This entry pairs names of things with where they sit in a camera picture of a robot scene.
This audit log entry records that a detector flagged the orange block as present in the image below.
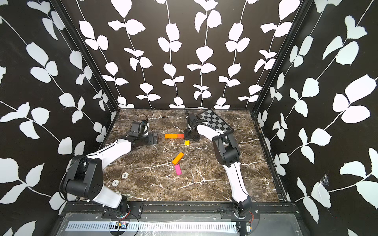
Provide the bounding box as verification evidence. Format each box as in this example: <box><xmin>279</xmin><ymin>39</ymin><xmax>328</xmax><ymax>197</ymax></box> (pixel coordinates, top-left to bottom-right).
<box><xmin>165</xmin><ymin>134</ymin><xmax>178</xmax><ymax>139</ymax></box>
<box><xmin>172</xmin><ymin>152</ymin><xmax>184</xmax><ymax>165</ymax></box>

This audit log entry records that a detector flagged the black white checkerboard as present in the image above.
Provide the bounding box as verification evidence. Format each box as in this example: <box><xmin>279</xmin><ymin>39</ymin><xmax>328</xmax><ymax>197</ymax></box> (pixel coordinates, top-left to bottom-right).
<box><xmin>197</xmin><ymin>109</ymin><xmax>234</xmax><ymax>134</ymax></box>

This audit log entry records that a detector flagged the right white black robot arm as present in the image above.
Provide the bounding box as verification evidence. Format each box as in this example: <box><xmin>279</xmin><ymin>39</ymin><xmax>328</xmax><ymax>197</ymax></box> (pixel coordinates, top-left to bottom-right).
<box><xmin>184</xmin><ymin>123</ymin><xmax>253</xmax><ymax>218</ymax></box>

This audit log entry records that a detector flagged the white perforated cable strip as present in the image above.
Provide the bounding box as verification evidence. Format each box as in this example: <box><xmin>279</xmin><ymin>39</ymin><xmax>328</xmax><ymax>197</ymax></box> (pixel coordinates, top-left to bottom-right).
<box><xmin>64</xmin><ymin>221</ymin><xmax>237</xmax><ymax>234</ymax></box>

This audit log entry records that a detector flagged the white round table sticker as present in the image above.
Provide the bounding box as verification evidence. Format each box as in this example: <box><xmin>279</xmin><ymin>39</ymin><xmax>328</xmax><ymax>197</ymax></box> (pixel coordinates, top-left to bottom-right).
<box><xmin>122</xmin><ymin>172</ymin><xmax>129</xmax><ymax>179</ymax></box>

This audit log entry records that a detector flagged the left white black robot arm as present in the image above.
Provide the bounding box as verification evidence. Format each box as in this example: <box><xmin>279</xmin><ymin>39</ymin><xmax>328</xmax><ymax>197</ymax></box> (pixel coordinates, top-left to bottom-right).
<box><xmin>59</xmin><ymin>133</ymin><xmax>158</xmax><ymax>209</ymax></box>

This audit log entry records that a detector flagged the pink block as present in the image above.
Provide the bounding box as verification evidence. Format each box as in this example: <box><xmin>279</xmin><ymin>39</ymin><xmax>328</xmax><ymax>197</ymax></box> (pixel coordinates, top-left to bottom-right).
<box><xmin>174</xmin><ymin>164</ymin><xmax>182</xmax><ymax>176</ymax></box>

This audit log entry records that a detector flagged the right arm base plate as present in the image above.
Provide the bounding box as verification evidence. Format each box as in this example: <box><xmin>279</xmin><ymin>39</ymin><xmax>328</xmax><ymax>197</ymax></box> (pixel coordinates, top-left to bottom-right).
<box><xmin>218</xmin><ymin>202</ymin><xmax>260</xmax><ymax>221</ymax></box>

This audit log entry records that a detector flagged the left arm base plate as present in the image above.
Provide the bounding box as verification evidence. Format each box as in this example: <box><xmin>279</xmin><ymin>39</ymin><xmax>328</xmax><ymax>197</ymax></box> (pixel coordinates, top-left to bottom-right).
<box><xmin>101</xmin><ymin>202</ymin><xmax>144</xmax><ymax>220</ymax></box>

